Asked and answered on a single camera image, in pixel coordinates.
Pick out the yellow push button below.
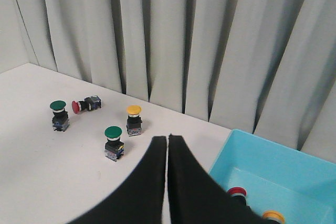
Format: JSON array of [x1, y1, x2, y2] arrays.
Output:
[[126, 105, 142, 136], [262, 210, 286, 224]]

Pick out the grey pleated curtain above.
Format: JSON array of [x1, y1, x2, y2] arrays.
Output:
[[1, 0, 335, 161]]

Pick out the green push button left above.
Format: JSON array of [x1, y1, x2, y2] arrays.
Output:
[[49, 100, 69, 132]]

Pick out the red push button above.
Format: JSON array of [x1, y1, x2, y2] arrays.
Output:
[[71, 95, 101, 114], [227, 187, 247, 206]]

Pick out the blue plastic box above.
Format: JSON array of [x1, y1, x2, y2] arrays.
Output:
[[209, 130, 335, 223]]

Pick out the green push button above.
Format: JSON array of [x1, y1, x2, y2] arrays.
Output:
[[49, 100, 69, 132], [104, 126, 124, 162]]

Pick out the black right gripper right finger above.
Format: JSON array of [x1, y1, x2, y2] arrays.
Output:
[[167, 135, 266, 223]]

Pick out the lying red push button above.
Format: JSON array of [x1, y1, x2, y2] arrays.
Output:
[[71, 95, 101, 114]]

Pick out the green push button right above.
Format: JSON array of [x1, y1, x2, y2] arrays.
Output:
[[104, 126, 124, 162]]

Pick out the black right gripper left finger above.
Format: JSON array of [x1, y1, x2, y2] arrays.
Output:
[[71, 136, 167, 223]]

